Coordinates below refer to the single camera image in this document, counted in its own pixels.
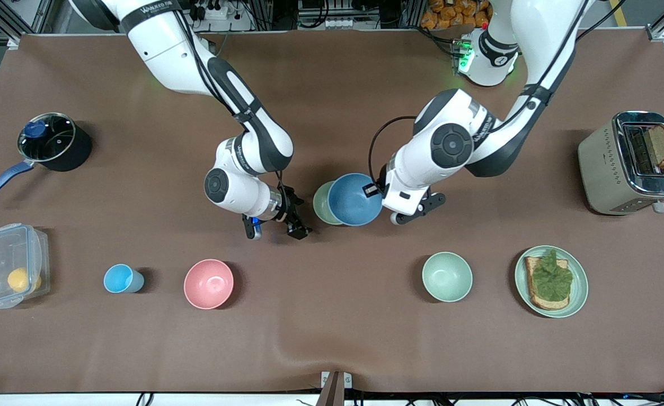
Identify blue bowl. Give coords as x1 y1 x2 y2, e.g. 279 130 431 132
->
327 173 384 227

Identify light green bowl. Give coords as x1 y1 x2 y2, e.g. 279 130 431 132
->
313 180 338 225
422 251 473 303

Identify pink bowl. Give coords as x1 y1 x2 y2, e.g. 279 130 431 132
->
184 259 234 310

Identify brown tablecloth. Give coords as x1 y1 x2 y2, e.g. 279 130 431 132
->
0 29 664 394

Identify light blue cup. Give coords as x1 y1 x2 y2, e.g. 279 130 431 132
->
103 264 145 294

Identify bag of orange snacks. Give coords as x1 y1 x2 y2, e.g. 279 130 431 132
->
420 0 492 30

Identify green lettuce leaf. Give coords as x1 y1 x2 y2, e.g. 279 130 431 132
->
532 249 574 302

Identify toasted bread slice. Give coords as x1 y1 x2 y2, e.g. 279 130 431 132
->
524 256 570 311

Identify white power strip with plugs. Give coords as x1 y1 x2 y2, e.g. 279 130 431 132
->
194 0 237 20

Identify light green plate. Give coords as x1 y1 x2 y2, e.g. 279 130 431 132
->
515 245 589 319

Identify beige and chrome toaster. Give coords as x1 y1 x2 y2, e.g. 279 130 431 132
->
578 111 664 216

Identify glass lid with blue knob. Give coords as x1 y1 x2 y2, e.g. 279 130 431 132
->
17 113 77 163

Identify yellow round fruit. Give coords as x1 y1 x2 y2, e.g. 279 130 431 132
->
7 267 42 293

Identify brown bread slice in toaster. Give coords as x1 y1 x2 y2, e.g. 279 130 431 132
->
647 123 664 170

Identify metal table edge bracket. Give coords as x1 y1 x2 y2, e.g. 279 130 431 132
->
316 370 353 406

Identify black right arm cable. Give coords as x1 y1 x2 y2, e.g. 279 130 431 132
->
174 8 287 192

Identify black pot with blue handle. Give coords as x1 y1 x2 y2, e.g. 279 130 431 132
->
0 112 92 205

